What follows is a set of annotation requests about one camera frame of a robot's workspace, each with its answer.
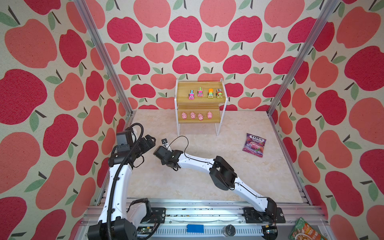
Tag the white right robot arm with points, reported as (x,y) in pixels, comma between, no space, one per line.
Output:
(222,175)

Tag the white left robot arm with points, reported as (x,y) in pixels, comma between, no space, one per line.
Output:
(118,221)

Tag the pink green toy truck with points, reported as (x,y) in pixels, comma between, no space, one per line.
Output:
(200,92)

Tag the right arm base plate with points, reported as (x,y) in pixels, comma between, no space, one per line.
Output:
(254,217)

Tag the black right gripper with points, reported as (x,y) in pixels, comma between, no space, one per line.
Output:
(170,152)

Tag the blue block on rail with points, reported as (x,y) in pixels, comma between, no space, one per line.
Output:
(193,228)

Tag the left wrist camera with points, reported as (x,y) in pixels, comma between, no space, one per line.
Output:
(125,141)

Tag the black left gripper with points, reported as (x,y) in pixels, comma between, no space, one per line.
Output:
(146,146)

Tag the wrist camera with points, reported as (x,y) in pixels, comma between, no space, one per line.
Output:
(165,143)
(125,141)

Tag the right aluminium frame post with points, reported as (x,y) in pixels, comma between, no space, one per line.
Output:
(319,24)

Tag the multicolour toy car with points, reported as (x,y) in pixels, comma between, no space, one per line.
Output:
(219,93)

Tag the green snack packet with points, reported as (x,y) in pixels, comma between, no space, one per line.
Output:
(303,231)

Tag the aluminium frame post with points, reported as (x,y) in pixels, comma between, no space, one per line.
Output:
(319,24)
(87,18)

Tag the pink toy car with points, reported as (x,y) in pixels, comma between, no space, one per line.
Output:
(191,95)

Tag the wooden two-tier shelf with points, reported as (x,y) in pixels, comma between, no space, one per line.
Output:
(201,105)

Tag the round metal knob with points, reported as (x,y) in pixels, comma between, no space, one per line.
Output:
(229,231)

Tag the left aluminium frame post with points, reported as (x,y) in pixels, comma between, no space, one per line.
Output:
(87,18)

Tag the purple candy bag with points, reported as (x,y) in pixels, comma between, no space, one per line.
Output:
(254,145)

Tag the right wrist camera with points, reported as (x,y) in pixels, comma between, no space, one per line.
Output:
(165,143)

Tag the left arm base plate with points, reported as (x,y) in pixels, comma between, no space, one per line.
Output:
(157,217)

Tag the orange green toy car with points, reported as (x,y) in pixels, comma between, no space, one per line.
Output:
(211,94)

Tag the aluminium front rail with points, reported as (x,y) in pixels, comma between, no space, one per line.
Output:
(214,215)

